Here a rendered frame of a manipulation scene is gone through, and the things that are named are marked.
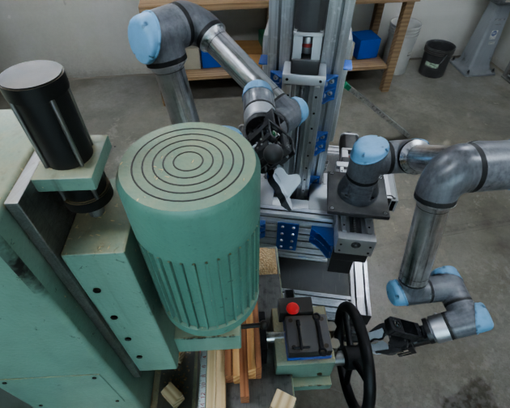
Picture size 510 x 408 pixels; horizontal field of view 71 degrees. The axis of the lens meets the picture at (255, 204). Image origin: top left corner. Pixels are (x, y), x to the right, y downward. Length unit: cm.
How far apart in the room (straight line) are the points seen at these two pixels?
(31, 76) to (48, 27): 367
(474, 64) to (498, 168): 359
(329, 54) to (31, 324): 106
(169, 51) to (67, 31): 304
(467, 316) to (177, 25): 109
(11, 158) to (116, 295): 23
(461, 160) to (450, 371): 136
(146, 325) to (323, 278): 133
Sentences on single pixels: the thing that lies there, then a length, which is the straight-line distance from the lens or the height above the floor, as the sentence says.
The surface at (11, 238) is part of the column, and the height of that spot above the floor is 149.
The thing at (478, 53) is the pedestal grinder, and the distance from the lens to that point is 446.
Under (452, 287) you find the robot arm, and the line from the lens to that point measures 118.
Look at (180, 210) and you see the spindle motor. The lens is 39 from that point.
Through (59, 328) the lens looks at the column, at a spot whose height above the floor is 131.
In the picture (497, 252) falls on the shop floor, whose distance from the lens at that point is 263.
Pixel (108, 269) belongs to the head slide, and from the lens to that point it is 51.
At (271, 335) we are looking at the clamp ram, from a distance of 89.
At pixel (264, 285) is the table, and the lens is 102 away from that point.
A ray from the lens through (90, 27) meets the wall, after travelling 398.
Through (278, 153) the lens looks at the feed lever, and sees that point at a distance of 60.
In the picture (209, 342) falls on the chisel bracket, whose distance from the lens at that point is 80.
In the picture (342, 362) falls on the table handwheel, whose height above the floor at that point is 82.
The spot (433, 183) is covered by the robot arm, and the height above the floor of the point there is 122.
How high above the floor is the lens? 179
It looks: 47 degrees down
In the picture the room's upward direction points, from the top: straight up
